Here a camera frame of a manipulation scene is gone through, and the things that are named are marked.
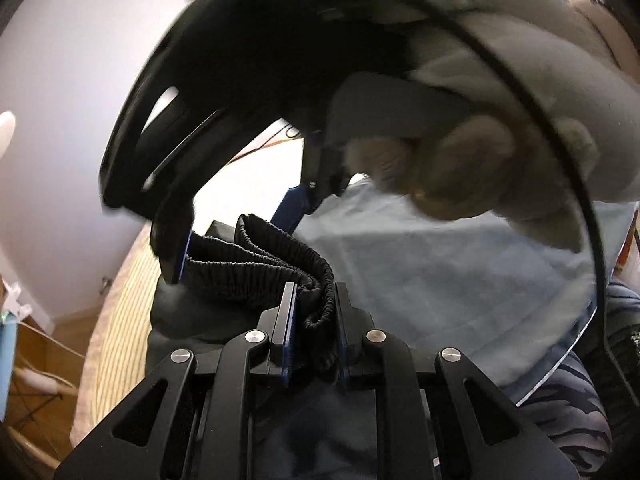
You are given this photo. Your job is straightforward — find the dark grey pants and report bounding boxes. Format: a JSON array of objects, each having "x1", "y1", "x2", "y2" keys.
[{"x1": 147, "y1": 212, "x2": 436, "y2": 480}]

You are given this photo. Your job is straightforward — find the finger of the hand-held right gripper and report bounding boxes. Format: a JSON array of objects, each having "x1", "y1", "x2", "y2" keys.
[
  {"x1": 270, "y1": 132, "x2": 351, "y2": 233},
  {"x1": 100, "y1": 75, "x2": 281, "y2": 286}
]

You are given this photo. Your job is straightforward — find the white cable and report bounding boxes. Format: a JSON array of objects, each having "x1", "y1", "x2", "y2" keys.
[{"x1": 12, "y1": 317, "x2": 88, "y2": 398}]

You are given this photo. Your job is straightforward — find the person's right hand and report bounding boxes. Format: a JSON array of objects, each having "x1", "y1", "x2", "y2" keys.
[{"x1": 345, "y1": 0, "x2": 640, "y2": 251}]

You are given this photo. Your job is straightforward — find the person's right forearm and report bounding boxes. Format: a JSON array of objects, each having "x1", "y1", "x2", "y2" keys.
[{"x1": 570, "y1": 0, "x2": 640, "y2": 73}]

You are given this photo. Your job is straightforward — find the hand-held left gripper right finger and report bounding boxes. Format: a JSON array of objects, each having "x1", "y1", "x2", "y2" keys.
[{"x1": 335, "y1": 282, "x2": 581, "y2": 480}]

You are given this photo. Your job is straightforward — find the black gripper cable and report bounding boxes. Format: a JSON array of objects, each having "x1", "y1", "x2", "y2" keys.
[{"x1": 400, "y1": 0, "x2": 613, "y2": 361}]

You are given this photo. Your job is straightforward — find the beige ribbed mattress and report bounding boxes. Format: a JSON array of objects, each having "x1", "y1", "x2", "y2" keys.
[{"x1": 70, "y1": 225, "x2": 166, "y2": 446}]

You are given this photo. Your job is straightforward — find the zebra print clothing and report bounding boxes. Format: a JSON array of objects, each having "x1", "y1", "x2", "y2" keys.
[{"x1": 520, "y1": 280, "x2": 640, "y2": 480}]

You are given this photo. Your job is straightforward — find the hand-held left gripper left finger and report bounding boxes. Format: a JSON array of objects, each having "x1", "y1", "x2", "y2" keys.
[{"x1": 52, "y1": 282, "x2": 298, "y2": 480}]

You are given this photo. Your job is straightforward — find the white clip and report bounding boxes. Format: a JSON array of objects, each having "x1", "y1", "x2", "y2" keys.
[{"x1": 0, "y1": 280, "x2": 32, "y2": 322}]

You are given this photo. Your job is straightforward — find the folded light blue jeans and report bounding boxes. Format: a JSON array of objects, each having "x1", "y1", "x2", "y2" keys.
[{"x1": 292, "y1": 182, "x2": 636, "y2": 406}]

